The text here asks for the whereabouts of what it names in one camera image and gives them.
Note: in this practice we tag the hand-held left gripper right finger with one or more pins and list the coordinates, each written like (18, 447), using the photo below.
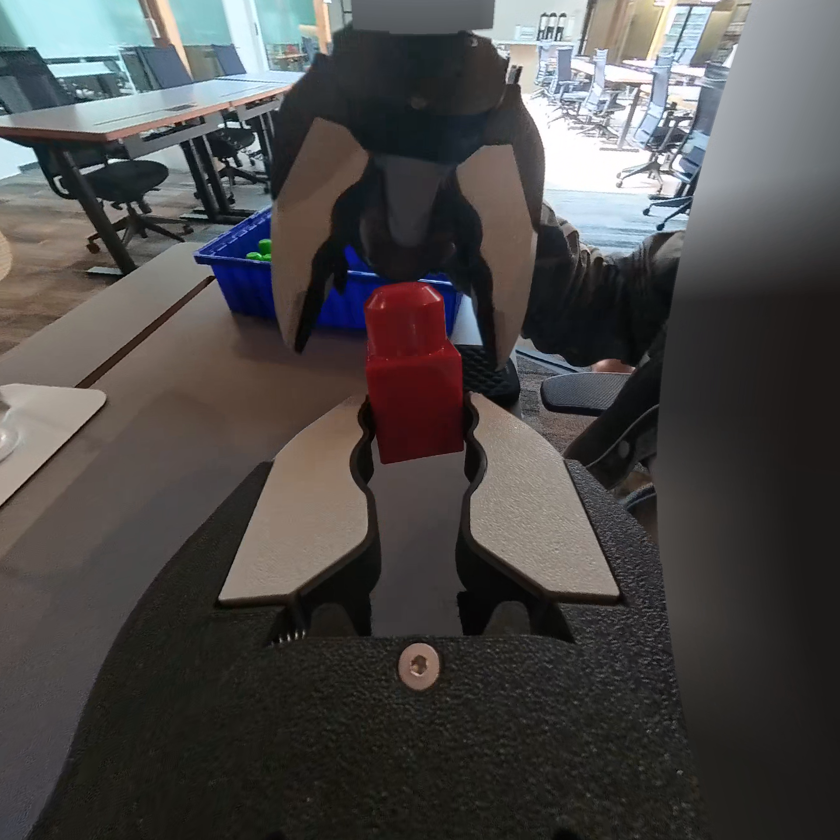
(538, 525)

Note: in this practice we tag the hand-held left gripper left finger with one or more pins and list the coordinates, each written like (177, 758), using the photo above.
(302, 525)

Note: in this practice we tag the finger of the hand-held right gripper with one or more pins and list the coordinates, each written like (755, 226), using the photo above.
(505, 223)
(309, 223)

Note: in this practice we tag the green building block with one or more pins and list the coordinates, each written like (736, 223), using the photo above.
(260, 250)

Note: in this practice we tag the blue plastic bin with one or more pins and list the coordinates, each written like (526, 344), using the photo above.
(236, 282)

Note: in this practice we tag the red building block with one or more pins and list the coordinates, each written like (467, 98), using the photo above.
(414, 381)

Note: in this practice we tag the black office chair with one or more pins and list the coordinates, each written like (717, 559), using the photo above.
(125, 184)
(584, 394)
(663, 138)

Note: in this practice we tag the black textured wrist rest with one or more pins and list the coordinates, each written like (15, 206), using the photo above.
(492, 374)

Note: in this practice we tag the wooden office desk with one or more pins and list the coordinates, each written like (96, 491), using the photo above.
(145, 112)

